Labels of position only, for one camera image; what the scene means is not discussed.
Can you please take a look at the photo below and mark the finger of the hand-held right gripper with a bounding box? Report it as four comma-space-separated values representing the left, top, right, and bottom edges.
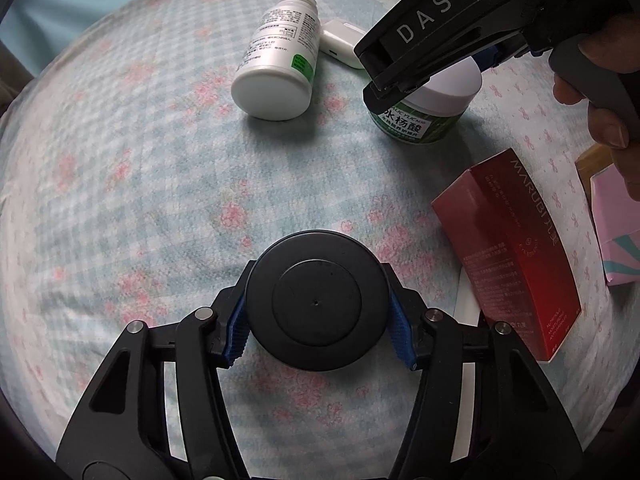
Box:
362, 20, 532, 109
472, 42, 530, 72

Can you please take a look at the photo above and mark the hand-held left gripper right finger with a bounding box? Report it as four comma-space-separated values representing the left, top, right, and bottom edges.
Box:
379, 262, 584, 480

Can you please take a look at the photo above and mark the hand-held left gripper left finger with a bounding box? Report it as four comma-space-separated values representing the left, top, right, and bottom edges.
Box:
56, 260, 261, 480

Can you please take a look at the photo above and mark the green jar with white lid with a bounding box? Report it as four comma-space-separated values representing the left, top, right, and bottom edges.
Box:
367, 54, 482, 146

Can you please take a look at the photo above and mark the black round lid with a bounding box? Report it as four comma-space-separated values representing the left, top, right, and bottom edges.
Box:
244, 230, 397, 372

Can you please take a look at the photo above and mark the person's right hand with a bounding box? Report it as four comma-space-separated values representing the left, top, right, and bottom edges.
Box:
552, 9, 640, 196

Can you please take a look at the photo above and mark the small white charger case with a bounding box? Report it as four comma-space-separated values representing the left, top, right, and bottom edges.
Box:
319, 19, 370, 70

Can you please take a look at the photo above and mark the white bottle with green label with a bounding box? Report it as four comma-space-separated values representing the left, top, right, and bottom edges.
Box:
231, 0, 321, 121

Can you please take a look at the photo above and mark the red cardboard box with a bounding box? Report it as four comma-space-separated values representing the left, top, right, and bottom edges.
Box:
431, 148, 583, 363

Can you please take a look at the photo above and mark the yellow cardboard box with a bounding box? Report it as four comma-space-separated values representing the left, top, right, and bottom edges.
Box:
574, 144, 615, 197

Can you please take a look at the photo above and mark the checked floral blanket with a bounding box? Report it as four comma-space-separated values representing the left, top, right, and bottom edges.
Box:
0, 0, 640, 480

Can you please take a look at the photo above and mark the pink cardboard box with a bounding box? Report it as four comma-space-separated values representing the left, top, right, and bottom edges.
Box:
590, 164, 640, 288

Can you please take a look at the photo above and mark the light blue cloth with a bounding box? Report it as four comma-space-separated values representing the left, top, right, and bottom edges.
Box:
12, 0, 166, 78

